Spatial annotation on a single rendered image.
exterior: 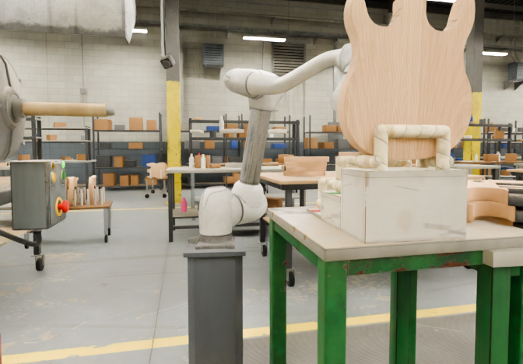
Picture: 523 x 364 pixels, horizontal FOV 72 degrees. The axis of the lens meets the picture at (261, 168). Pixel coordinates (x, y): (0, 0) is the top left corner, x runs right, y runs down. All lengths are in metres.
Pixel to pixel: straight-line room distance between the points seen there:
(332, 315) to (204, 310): 0.93
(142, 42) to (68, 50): 2.16
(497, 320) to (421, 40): 0.75
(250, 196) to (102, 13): 1.16
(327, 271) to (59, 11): 0.79
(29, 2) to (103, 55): 11.64
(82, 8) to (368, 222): 0.77
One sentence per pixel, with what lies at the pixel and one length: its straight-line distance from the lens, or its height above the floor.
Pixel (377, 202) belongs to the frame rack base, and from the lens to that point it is 0.89.
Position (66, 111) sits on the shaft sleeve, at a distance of 0.98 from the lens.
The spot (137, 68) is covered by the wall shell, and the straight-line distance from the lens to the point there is 12.29.
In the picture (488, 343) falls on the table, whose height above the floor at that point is 0.64.
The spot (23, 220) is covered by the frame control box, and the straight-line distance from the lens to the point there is 1.25.
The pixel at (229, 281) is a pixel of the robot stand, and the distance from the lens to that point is 1.69.
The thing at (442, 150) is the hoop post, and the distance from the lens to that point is 0.99.
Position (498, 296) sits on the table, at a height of 0.77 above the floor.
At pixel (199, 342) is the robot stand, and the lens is 1.81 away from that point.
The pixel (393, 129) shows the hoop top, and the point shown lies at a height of 1.20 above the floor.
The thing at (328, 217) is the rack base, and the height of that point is 0.95.
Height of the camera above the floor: 1.15
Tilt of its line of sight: 3 degrees down
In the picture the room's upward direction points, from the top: straight up
